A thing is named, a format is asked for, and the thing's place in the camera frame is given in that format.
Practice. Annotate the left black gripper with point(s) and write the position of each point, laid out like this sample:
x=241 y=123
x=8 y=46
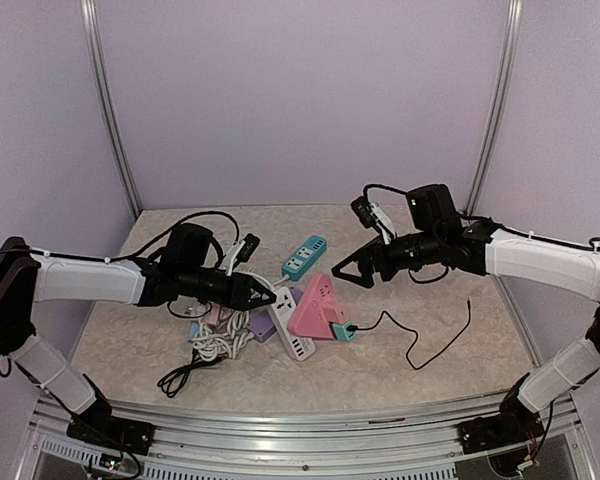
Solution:
x=236 y=297

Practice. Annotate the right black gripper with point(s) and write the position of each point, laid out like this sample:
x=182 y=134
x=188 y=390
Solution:
x=365 y=256

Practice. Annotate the pink triangular power strip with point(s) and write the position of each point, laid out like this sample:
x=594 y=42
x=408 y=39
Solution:
x=308 y=320

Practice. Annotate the teal plug adapter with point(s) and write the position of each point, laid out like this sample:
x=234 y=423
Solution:
x=344 y=332

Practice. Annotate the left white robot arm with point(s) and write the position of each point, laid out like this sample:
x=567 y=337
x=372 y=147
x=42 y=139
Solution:
x=29 y=276

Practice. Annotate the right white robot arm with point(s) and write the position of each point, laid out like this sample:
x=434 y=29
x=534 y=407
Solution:
x=569 y=266

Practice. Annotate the pink small plug adapter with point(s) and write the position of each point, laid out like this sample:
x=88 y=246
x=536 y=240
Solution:
x=212 y=317

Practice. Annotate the light blue small plug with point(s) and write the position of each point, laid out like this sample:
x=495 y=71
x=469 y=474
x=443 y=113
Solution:
x=194 y=331

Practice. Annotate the purple power strip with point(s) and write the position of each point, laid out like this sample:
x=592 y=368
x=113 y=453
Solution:
x=261 y=324

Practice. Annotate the teal power strip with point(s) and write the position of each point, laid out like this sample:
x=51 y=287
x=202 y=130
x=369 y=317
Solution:
x=303 y=258

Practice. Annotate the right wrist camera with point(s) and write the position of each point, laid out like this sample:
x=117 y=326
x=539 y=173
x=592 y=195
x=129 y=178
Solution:
x=371 y=216

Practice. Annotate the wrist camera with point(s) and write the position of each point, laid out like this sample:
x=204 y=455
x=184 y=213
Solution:
x=240 y=252
x=371 y=216

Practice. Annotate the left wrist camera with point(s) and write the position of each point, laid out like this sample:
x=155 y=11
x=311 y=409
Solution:
x=240 y=252

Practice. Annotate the aluminium front frame rail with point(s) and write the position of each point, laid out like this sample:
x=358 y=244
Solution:
x=373 y=443

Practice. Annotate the right aluminium corner post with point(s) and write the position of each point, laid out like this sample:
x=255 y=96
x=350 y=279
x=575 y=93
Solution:
x=498 y=103

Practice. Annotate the aluminium corner post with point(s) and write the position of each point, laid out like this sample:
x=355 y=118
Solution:
x=89 y=14
x=498 y=103

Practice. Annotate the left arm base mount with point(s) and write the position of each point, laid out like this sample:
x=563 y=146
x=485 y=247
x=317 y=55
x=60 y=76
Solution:
x=124 y=435

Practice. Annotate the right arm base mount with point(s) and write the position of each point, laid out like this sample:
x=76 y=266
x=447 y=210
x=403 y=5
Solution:
x=492 y=432

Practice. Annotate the left aluminium corner post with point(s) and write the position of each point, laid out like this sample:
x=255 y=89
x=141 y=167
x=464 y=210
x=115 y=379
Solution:
x=89 y=14

